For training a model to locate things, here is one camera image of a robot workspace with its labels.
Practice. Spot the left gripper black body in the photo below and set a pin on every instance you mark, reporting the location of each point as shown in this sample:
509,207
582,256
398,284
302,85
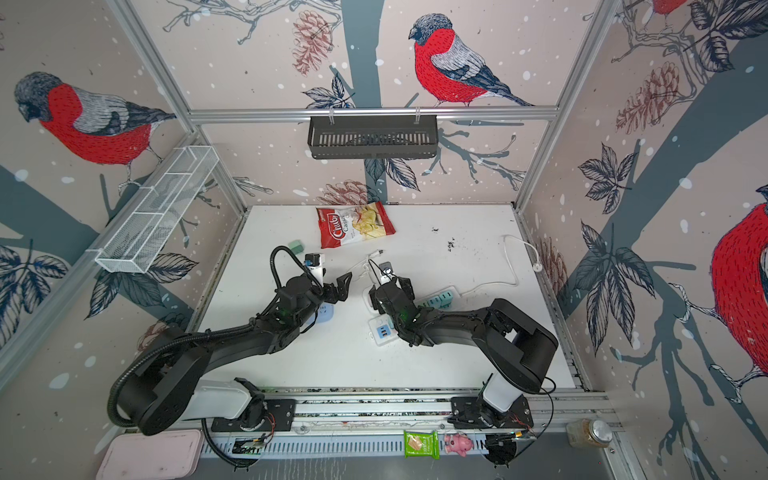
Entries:
315,296

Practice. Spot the pink pig toy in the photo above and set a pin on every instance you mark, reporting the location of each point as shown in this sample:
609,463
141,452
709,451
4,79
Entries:
458,443

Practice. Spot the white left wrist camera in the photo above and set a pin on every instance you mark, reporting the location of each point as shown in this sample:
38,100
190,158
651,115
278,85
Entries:
314,262

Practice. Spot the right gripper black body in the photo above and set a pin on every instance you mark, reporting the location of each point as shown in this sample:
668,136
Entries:
377,298

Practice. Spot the green snack packet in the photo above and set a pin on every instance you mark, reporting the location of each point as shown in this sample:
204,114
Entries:
418,444

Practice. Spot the pink tray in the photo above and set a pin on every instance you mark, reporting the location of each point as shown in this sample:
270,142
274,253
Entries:
171,454

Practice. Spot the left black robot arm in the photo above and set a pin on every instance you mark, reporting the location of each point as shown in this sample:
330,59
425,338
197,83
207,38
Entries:
157,387

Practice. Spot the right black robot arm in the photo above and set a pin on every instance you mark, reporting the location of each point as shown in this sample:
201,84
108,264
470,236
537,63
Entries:
518,347

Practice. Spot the long white power strip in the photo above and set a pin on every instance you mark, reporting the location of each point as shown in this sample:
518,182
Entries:
414,333

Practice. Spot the black wall basket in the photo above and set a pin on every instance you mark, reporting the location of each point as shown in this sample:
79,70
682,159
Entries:
373,137

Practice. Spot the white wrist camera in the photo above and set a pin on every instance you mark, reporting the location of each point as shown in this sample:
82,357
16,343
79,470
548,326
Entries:
385,273
314,262

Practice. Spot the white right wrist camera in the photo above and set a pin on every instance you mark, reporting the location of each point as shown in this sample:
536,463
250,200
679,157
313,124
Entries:
385,273

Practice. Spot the white square power socket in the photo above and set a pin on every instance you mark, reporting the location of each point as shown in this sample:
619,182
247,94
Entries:
369,297

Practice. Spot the glass jar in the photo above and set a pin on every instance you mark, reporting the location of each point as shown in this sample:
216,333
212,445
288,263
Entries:
586,433

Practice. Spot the light green charger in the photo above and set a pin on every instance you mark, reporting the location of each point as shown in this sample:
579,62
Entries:
296,246

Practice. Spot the red chips bag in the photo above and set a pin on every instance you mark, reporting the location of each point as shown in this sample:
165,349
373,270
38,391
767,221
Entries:
353,224

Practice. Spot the white wire shelf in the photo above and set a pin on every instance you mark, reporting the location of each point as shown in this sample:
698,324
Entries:
141,237

